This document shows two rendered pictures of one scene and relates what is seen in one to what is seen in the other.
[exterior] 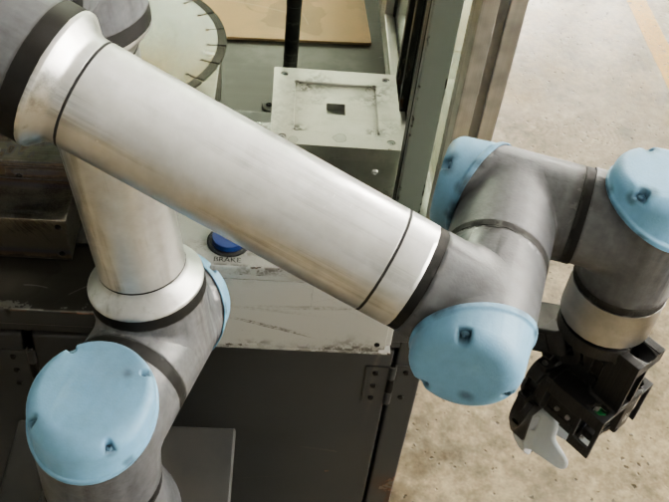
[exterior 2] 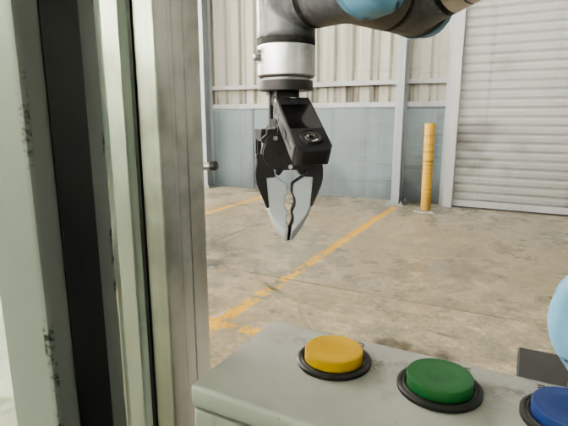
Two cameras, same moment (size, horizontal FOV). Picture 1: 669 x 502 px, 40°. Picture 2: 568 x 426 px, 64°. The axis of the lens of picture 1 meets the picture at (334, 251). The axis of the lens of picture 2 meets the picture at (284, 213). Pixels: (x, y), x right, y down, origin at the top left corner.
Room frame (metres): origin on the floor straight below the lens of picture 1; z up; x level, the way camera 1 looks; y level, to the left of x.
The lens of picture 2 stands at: (1.04, 0.12, 1.06)
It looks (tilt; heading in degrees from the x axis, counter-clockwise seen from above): 12 degrees down; 214
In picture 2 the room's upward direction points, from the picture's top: straight up
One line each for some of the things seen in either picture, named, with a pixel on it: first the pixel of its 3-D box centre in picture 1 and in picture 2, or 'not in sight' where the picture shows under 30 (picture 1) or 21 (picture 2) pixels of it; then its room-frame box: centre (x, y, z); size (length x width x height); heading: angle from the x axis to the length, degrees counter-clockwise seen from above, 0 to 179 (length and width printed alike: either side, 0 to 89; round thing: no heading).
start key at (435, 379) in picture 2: not in sight; (439, 387); (0.77, 0.06, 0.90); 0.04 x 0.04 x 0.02
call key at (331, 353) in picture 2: not in sight; (333, 360); (0.78, -0.01, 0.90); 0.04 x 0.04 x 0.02
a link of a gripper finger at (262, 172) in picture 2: not in sight; (272, 174); (0.54, -0.23, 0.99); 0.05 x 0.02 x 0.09; 135
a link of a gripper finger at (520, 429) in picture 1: (534, 402); (304, 173); (0.51, -0.20, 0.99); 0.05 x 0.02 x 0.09; 135
